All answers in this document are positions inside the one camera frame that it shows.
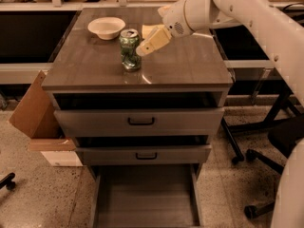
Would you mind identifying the bottom grey open drawer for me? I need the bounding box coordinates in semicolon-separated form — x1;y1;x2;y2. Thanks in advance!
90;164;203;228

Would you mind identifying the green soda can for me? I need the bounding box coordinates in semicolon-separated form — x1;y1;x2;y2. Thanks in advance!
119;28;142;71

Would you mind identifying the middle grey drawer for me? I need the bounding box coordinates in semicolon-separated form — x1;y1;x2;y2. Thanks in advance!
76;144;212;165

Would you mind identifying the black chair caster left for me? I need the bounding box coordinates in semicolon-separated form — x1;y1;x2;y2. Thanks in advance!
0;173;15;190

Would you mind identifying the white bowl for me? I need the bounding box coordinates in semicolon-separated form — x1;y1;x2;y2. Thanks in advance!
87;17;125;40

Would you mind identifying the grey drawer cabinet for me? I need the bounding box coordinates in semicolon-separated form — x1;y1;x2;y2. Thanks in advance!
41;7;235;176

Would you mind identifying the brown cardboard box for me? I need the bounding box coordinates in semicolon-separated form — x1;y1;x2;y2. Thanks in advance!
9;71;75;151

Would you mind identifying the black office chair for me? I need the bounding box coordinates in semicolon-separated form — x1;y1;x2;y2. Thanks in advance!
221;88;304;220

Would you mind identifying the top grey drawer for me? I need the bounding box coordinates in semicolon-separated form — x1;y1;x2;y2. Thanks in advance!
54;108;223;137

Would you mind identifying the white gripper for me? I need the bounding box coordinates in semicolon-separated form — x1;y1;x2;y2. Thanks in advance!
136;0;194;56

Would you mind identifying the yellow sponge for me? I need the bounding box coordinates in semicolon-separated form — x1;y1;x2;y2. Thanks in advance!
142;24;163;39

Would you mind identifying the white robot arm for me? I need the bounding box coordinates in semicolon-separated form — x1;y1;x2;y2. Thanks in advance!
136;0;304;228

